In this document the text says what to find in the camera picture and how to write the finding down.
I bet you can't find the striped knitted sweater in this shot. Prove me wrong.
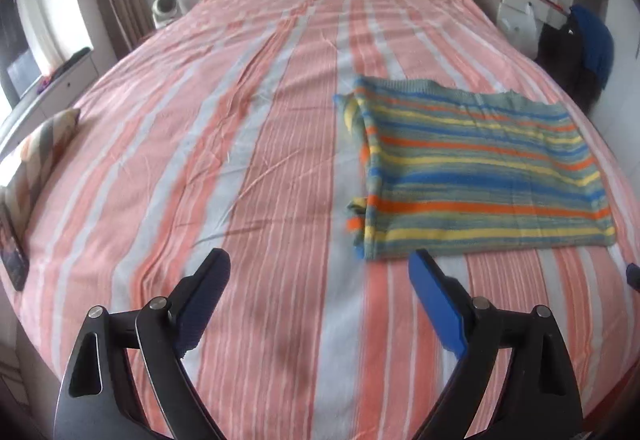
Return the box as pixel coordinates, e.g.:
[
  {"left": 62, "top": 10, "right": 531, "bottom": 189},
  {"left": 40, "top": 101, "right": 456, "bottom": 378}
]
[{"left": 332, "top": 76, "right": 617, "bottom": 263}]

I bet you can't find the white plastic bag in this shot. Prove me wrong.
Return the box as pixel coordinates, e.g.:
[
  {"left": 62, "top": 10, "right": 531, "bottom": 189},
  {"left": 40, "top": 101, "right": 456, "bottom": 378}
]
[{"left": 515, "top": 2, "right": 539, "bottom": 53}]

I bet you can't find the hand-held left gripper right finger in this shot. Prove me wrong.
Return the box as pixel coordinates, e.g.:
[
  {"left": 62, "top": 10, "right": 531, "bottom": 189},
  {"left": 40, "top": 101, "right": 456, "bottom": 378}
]
[{"left": 407, "top": 249, "right": 585, "bottom": 440}]

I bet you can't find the dark television screen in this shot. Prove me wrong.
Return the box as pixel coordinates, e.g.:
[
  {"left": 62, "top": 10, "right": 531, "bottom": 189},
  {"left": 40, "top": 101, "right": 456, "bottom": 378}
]
[{"left": 0, "top": 0, "right": 46, "bottom": 105}]

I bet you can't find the pink striped bed sheet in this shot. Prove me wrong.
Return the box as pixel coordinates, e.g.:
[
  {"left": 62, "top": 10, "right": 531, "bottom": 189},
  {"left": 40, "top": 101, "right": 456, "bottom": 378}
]
[{"left": 12, "top": 0, "right": 640, "bottom": 440}]

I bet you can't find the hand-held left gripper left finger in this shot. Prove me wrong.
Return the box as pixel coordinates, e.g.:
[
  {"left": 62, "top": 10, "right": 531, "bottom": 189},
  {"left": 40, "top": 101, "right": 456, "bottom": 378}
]
[{"left": 54, "top": 247, "right": 232, "bottom": 440}]

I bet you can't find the black smartphone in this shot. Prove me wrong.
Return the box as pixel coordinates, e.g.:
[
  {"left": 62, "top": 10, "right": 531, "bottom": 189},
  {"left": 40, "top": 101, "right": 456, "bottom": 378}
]
[{"left": 0, "top": 205, "right": 31, "bottom": 291}]

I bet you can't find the chevron patterned pillow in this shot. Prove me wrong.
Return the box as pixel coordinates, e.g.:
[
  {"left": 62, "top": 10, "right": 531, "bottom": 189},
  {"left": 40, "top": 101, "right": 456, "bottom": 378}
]
[{"left": 0, "top": 107, "right": 81, "bottom": 241}]

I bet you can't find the black garment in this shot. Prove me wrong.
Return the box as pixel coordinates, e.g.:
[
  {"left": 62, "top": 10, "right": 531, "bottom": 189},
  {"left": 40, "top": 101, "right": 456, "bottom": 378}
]
[{"left": 535, "top": 17, "right": 601, "bottom": 109}]

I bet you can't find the white dresser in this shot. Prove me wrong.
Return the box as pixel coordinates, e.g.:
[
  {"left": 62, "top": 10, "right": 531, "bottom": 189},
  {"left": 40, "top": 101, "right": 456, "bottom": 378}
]
[{"left": 30, "top": 50, "right": 99, "bottom": 123}]

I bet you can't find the small white round appliance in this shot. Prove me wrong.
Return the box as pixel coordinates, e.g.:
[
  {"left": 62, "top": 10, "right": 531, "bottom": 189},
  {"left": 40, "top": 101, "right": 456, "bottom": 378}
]
[{"left": 151, "top": 0, "right": 184, "bottom": 28}]

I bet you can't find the blue garment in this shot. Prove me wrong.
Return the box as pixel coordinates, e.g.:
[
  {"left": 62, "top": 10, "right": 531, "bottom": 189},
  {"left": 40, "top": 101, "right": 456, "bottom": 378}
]
[{"left": 569, "top": 4, "right": 615, "bottom": 90}]

